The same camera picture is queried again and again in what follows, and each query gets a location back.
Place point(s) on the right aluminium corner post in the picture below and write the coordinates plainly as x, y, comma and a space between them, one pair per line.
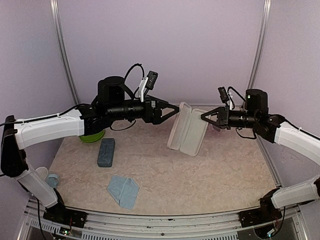
260, 43

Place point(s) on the front aluminium rail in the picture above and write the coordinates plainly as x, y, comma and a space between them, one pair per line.
114, 226

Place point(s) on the aluminium corner post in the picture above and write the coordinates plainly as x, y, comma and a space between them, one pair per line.
63, 51
260, 43

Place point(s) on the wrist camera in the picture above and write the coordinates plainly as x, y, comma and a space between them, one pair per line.
226, 98
147, 84

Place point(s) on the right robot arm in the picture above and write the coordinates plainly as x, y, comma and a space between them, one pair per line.
275, 129

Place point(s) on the grey-blue glasses case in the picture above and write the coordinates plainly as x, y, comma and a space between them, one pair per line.
106, 153

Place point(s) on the green plate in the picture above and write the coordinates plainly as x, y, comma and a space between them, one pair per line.
92, 138

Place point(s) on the light blue mug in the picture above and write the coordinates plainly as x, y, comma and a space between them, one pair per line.
51, 179

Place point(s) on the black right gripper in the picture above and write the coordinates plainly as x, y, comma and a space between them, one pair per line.
223, 117

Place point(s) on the purple lens pink sunglasses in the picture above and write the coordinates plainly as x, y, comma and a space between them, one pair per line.
216, 128

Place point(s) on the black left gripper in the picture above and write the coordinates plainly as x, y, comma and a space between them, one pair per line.
156, 118

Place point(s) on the left aluminium corner post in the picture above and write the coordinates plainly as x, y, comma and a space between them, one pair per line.
63, 51

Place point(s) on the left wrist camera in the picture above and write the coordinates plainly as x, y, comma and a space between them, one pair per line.
147, 84

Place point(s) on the light blue cloth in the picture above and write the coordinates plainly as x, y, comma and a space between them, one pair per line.
124, 191

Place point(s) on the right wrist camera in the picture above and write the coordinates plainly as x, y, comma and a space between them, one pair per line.
226, 98

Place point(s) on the pink glasses case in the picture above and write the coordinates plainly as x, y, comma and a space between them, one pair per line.
188, 130

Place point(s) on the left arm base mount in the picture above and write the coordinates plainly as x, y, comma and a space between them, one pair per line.
59, 213

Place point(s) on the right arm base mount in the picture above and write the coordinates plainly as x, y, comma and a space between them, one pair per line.
266, 212

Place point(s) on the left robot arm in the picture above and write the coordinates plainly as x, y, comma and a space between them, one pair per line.
114, 102

